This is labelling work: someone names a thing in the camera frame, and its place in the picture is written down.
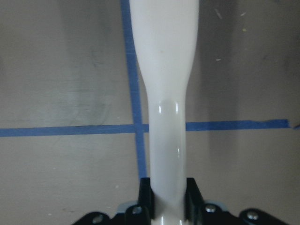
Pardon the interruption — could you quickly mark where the white hand brush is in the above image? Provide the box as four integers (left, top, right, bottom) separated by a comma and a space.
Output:
129, 0, 199, 225

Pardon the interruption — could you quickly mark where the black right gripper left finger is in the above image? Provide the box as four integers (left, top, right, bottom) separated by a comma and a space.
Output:
138, 178, 154, 219

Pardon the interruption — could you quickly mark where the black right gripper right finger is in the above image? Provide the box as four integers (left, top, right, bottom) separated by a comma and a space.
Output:
185, 178, 204, 219

